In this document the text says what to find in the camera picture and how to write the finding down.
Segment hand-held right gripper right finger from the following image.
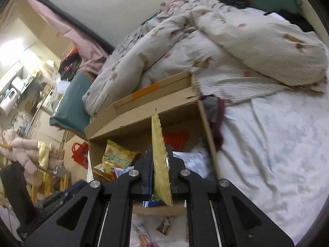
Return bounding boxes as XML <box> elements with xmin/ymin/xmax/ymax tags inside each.
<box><xmin>167</xmin><ymin>145</ymin><xmax>295</xmax><ymax>247</ymax></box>

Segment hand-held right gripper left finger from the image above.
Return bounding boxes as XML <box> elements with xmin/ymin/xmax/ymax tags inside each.
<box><xmin>23</xmin><ymin>145</ymin><xmax>155</xmax><ymax>247</ymax></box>

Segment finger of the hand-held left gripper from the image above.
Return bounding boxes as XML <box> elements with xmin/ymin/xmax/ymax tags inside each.
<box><xmin>35</xmin><ymin>180</ymin><xmax>89</xmax><ymax>213</ymax></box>

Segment white light-blue snack packet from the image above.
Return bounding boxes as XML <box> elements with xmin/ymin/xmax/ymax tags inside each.
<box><xmin>172</xmin><ymin>144</ymin><xmax>214</xmax><ymax>178</ymax></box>

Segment blue snack packet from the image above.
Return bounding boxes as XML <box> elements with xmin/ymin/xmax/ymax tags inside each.
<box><xmin>142</xmin><ymin>194</ymin><xmax>165</xmax><ymax>208</ymax></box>

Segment white red snack packet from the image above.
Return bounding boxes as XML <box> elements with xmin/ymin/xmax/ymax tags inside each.
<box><xmin>113</xmin><ymin>167</ymin><xmax>134</xmax><ymax>180</ymax></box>

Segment yellow green-print snack packet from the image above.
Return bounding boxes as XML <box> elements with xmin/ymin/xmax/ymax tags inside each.
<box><xmin>102</xmin><ymin>139</ymin><xmax>140</xmax><ymax>171</ymax></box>

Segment orange snack packet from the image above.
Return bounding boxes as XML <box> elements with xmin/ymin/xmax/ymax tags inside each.
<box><xmin>93</xmin><ymin>163</ymin><xmax>117</xmax><ymax>182</ymax></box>

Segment cardboard box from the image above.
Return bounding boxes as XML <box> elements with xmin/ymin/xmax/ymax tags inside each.
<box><xmin>84</xmin><ymin>71</ymin><xmax>222</xmax><ymax>215</ymax></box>

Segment yellow wooden chair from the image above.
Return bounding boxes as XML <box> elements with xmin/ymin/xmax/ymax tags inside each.
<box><xmin>28</xmin><ymin>168</ymin><xmax>71</xmax><ymax>204</ymax></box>

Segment pink puffy jacket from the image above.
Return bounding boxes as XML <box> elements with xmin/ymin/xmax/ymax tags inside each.
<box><xmin>0</xmin><ymin>131</ymin><xmax>42</xmax><ymax>186</ymax></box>

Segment pale yellow cloth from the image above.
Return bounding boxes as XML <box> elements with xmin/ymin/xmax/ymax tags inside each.
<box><xmin>37</xmin><ymin>142</ymin><xmax>50</xmax><ymax>171</ymax></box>

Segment red shopping bag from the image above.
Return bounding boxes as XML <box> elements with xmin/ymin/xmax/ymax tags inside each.
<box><xmin>71</xmin><ymin>141</ymin><xmax>89</xmax><ymax>169</ymax></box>

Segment brown snack packet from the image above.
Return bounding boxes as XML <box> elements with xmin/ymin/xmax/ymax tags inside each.
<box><xmin>155</xmin><ymin>217</ymin><xmax>176</xmax><ymax>236</ymax></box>

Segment pink snack packet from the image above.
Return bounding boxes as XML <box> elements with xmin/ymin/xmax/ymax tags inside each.
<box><xmin>131</xmin><ymin>221</ymin><xmax>155</xmax><ymax>247</ymax></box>

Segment grey striped cloth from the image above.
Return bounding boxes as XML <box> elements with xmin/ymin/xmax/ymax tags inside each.
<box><xmin>200</xmin><ymin>95</ymin><xmax>226</xmax><ymax>151</ymax></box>

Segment white kitchen appliance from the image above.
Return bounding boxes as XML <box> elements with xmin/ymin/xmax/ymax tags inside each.
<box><xmin>0</xmin><ymin>77</ymin><xmax>25</xmax><ymax>117</ymax></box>

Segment white floral bed sheet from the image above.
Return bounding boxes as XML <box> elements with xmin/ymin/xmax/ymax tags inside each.
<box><xmin>129</xmin><ymin>90</ymin><xmax>327</xmax><ymax>247</ymax></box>

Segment pile of dark clothes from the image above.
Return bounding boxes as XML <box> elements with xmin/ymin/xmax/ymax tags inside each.
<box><xmin>59</xmin><ymin>49</ymin><xmax>83</xmax><ymax>79</ymax></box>

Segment beige floral quilt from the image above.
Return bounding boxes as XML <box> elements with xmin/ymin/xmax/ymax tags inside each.
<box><xmin>82</xmin><ymin>0</ymin><xmax>329</xmax><ymax>117</ymax></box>

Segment pink curtain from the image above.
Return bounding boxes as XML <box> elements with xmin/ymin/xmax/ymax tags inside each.
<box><xmin>26</xmin><ymin>0</ymin><xmax>110</xmax><ymax>76</ymax></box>

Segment dark door frame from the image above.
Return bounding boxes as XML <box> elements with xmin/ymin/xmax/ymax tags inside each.
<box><xmin>23</xmin><ymin>0</ymin><xmax>115</xmax><ymax>54</ymax></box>

